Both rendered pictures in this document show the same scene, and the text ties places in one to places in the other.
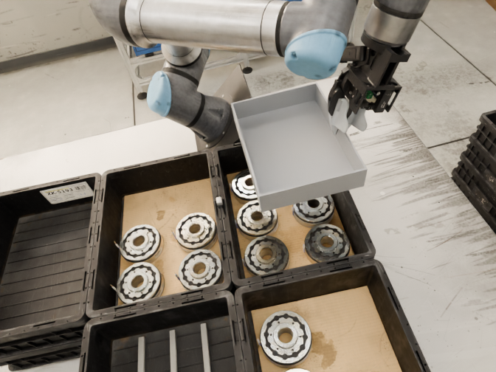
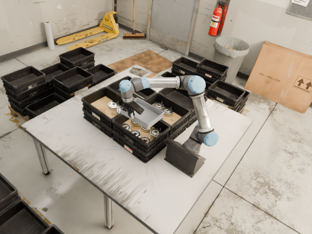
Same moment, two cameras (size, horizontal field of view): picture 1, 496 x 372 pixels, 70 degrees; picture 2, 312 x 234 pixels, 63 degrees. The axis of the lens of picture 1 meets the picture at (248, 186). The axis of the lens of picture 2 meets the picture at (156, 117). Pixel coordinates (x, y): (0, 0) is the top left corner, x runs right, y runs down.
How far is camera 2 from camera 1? 2.09 m
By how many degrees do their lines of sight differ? 77
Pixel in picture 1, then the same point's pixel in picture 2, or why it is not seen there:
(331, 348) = (112, 114)
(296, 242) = (133, 128)
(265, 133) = (151, 115)
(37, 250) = (189, 103)
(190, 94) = (194, 133)
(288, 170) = not seen: hidden behind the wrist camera
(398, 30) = not seen: hidden behind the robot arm
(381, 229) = (115, 158)
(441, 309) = (91, 146)
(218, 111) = (186, 143)
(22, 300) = (178, 97)
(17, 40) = not seen: outside the picture
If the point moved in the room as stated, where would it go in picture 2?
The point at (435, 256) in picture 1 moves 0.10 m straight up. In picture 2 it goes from (96, 157) to (96, 149)
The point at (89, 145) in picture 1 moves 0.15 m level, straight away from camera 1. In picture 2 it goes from (231, 140) to (247, 144)
